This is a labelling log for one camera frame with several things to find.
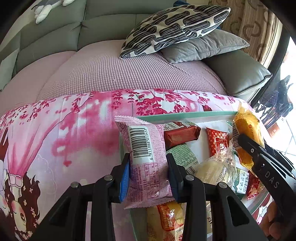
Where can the pink checked sofa cover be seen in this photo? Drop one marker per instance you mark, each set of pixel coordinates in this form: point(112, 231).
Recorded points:
point(98, 67)

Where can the dark red bar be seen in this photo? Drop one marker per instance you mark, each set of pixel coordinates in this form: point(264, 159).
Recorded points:
point(180, 132)

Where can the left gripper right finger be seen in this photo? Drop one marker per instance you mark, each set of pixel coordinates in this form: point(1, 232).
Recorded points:
point(176, 177)

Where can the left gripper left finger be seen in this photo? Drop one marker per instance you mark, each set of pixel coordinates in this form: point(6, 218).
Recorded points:
point(121, 180)

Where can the beige patterned curtain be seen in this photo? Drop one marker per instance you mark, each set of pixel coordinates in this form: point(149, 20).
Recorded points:
point(256, 24)

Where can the teal patterned snack packet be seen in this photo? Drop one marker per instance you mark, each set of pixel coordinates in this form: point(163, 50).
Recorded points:
point(184, 157)

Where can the right hand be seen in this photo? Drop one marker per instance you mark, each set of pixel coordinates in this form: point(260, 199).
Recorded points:
point(270, 224)

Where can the pink cartoon girl tablecloth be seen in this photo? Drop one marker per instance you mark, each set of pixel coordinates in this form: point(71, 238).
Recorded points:
point(50, 143)

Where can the black folding rack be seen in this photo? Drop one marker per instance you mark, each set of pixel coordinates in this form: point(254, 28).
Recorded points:
point(275, 103)

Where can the small red square packet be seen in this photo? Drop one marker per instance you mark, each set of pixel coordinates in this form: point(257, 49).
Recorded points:
point(218, 141)

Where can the orange white bread packet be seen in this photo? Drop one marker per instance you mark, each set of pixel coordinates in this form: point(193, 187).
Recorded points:
point(166, 221)

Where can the white tray with teal rim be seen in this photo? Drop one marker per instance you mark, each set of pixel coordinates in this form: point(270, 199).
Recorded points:
point(216, 120)

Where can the grey pillow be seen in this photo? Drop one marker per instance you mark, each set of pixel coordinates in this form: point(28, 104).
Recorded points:
point(215, 43)

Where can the black white patterned pillow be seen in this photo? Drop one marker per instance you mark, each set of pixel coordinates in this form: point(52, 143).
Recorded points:
point(172, 26)

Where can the light grey cushion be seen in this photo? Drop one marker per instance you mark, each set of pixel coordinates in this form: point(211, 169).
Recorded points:
point(7, 67)

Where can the grey sofa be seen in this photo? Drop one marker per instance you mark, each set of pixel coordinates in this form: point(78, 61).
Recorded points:
point(70, 28)

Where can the red peanut snack packet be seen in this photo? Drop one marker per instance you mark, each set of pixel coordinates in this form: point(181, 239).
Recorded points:
point(255, 186)

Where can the yellow soft bread packet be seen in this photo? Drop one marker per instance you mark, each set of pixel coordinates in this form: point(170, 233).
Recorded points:
point(246, 135)

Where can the clear round bread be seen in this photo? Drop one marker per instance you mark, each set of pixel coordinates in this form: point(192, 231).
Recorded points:
point(220, 167)

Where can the red white milk biscuit packet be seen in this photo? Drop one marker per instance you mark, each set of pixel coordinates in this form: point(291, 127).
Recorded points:
point(209, 217)

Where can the green white biscuit packet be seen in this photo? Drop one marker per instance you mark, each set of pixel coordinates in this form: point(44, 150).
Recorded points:
point(241, 183)

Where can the grey white plush cat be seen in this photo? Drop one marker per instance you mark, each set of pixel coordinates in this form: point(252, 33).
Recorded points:
point(43, 8)

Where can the pink barcode snack packet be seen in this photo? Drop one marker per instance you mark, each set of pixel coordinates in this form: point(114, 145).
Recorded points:
point(149, 185)

